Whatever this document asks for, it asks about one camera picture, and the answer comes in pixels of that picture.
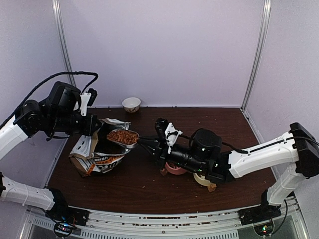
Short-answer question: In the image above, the dog food bag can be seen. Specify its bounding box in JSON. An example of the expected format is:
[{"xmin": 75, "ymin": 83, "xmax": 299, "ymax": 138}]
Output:
[{"xmin": 68, "ymin": 118, "xmax": 131, "ymax": 177}]

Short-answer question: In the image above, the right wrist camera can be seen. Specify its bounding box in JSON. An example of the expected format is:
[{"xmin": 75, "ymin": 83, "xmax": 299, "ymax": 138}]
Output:
[{"xmin": 155, "ymin": 118, "xmax": 183, "ymax": 154}]

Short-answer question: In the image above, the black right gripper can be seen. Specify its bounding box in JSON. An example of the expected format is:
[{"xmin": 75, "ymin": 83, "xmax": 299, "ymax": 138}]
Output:
[{"xmin": 137, "ymin": 136, "xmax": 206, "ymax": 174}]

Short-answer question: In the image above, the wooden pet bowl stand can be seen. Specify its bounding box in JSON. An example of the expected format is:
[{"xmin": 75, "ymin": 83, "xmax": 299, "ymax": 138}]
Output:
[{"xmin": 160, "ymin": 168, "xmax": 217, "ymax": 192}]

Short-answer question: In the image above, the pink pet bowl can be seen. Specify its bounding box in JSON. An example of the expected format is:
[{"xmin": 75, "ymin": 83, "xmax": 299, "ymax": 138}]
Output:
[{"xmin": 165, "ymin": 162, "xmax": 187, "ymax": 175}]

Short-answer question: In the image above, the cream yellow pet bowl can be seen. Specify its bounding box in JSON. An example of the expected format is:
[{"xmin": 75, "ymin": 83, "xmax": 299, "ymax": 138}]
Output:
[{"xmin": 193, "ymin": 173, "xmax": 212, "ymax": 187}]

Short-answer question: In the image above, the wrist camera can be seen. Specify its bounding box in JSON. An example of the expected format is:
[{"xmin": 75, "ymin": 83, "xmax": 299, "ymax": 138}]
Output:
[
  {"xmin": 79, "ymin": 88, "xmax": 98, "ymax": 116},
  {"xmin": 155, "ymin": 118, "xmax": 183, "ymax": 154}
]

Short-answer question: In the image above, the black braided cable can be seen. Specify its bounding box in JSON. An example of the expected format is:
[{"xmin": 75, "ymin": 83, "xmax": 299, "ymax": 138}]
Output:
[{"xmin": 0, "ymin": 71, "xmax": 99, "ymax": 125}]

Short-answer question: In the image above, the white ceramic patterned bowl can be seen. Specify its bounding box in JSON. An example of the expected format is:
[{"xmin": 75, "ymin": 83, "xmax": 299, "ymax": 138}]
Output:
[{"xmin": 122, "ymin": 97, "xmax": 141, "ymax": 113}]

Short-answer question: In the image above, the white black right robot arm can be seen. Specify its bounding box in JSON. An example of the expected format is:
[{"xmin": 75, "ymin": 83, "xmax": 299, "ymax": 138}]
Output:
[{"xmin": 138, "ymin": 118, "xmax": 319, "ymax": 224}]

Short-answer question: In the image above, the aluminium corner frame post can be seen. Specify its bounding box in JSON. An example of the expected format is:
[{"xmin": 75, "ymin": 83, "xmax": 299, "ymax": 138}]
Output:
[{"xmin": 52, "ymin": 0, "xmax": 72, "ymax": 72}]

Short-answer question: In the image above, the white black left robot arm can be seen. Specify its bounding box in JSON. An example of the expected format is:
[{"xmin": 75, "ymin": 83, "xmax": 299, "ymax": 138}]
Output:
[{"xmin": 0, "ymin": 81, "xmax": 101, "ymax": 221}]

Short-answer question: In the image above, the right aluminium frame post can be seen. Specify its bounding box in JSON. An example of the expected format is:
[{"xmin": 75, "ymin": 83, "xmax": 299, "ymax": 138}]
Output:
[{"xmin": 241, "ymin": 0, "xmax": 272, "ymax": 112}]

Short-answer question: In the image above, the metal front base rail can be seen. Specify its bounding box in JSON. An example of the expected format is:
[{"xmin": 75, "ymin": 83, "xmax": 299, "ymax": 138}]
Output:
[{"xmin": 19, "ymin": 196, "xmax": 300, "ymax": 239}]

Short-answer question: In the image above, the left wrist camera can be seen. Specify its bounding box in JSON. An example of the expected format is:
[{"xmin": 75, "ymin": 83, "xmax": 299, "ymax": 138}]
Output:
[{"xmin": 79, "ymin": 88, "xmax": 98, "ymax": 116}]

